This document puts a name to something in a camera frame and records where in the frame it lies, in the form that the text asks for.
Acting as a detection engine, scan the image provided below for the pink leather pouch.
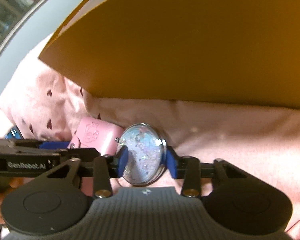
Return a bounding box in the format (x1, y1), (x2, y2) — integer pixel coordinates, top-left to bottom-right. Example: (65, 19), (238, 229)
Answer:
(68, 117), (124, 155)

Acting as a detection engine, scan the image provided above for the round glitter compact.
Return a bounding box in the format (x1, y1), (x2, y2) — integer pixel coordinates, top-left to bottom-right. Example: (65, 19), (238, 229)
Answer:
(117, 123), (167, 186)

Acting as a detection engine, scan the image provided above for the person left hand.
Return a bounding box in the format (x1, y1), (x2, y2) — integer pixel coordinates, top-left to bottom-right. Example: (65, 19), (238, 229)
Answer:
(0, 175), (26, 225)

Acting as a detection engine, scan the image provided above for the pink cloud bedsheet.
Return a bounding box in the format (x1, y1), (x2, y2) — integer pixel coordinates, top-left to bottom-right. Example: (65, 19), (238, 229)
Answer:
(0, 40), (300, 239)

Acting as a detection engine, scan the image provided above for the orange cardboard box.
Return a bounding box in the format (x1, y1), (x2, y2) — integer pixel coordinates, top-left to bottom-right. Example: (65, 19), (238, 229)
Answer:
(39, 0), (300, 109)

